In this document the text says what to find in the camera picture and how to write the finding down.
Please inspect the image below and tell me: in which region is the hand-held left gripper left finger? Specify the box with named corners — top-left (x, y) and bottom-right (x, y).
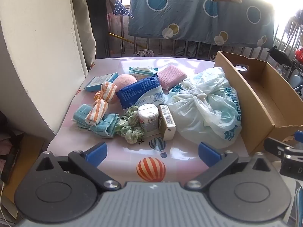
top-left (35, 142), bottom-right (121, 193)

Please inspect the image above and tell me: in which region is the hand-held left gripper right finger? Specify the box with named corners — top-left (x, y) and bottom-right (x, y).
top-left (186, 142), bottom-right (271, 192)

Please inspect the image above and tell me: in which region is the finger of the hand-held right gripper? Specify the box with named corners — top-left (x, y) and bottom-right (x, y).
top-left (264, 131), bottom-right (303, 158)

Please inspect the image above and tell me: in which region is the teal checked towel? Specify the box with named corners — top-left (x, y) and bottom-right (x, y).
top-left (72, 104), bottom-right (120, 139)

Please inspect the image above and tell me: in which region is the brown cardboard box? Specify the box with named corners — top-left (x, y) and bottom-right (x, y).
top-left (214, 51), bottom-right (303, 155)

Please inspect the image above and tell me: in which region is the green scrunchie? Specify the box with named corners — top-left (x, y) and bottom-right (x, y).
top-left (115, 106), bottom-right (145, 145)

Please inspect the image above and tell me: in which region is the white cylindrical container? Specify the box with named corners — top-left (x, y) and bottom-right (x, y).
top-left (138, 103), bottom-right (159, 133)

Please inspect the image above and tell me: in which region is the small teal box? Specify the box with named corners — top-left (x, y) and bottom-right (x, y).
top-left (84, 73), bottom-right (119, 93)

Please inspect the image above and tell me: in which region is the blue white plastic packet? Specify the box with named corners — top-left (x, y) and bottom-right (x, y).
top-left (116, 73), bottom-right (165, 110)

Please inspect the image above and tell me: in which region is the pink plush toy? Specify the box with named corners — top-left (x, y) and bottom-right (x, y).
top-left (112, 74), bottom-right (138, 104)

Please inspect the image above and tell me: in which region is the pink cloth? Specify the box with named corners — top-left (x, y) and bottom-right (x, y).
top-left (157, 64), bottom-right (187, 90)

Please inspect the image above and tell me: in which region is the green striped packet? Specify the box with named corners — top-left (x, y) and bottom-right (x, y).
top-left (129, 67), bottom-right (159, 81)

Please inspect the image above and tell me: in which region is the pink balloon print table cover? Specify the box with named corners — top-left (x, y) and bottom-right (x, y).
top-left (46, 56), bottom-right (251, 182)

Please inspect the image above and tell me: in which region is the orange striped towel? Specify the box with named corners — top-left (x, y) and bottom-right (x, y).
top-left (85, 82), bottom-right (117, 127)

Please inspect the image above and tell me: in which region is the white tied plastic bag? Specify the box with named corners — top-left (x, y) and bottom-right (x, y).
top-left (166, 67), bottom-right (242, 149)

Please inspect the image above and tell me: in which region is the small beige carton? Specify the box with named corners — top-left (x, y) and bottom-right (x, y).
top-left (158, 104), bottom-right (177, 141)

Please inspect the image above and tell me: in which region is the brown cardboard sheet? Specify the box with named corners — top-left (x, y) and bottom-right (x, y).
top-left (1, 134), bottom-right (45, 218)

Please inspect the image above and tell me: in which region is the black exercise equipment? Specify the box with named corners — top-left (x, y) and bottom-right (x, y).
top-left (267, 46), bottom-right (303, 81)

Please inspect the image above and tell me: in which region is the grey hanging cloth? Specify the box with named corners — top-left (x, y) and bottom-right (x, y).
top-left (175, 41), bottom-right (211, 58)

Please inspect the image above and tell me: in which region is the yellow stick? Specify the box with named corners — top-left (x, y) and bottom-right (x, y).
top-left (108, 33), bottom-right (135, 44)

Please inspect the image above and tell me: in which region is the metal balcony railing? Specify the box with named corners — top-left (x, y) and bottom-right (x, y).
top-left (108, 0), bottom-right (303, 62)

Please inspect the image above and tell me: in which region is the beige curtain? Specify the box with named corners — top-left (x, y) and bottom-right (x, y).
top-left (71, 0), bottom-right (96, 70)

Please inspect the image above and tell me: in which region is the blue circle print blanket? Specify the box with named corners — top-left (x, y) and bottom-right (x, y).
top-left (128, 0), bottom-right (275, 49)

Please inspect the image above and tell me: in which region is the star print cloth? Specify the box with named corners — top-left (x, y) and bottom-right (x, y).
top-left (113, 0), bottom-right (134, 19)

